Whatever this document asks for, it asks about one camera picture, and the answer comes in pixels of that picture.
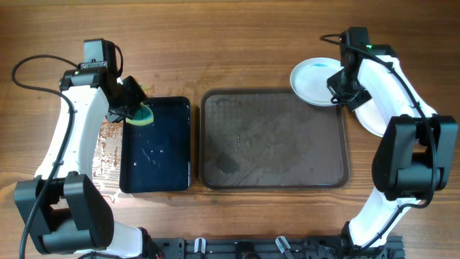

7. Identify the green yellow sponge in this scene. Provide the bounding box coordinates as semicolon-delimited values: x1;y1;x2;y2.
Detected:
125;103;154;127

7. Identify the white plate blue stain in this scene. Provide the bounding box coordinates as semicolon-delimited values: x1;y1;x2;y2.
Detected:
354;99;387;137

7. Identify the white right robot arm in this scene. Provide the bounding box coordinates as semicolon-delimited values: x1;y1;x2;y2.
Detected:
327;43;458;255

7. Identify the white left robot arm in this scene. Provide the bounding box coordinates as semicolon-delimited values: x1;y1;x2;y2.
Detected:
14;68;154;258

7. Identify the black water tray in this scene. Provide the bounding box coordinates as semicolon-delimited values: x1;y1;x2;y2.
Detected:
119;96;191;194

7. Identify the dark brown serving tray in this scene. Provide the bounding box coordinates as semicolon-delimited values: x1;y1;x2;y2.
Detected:
199;88;350;190

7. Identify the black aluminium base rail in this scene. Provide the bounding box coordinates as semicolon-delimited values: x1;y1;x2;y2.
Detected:
152;235;406;259

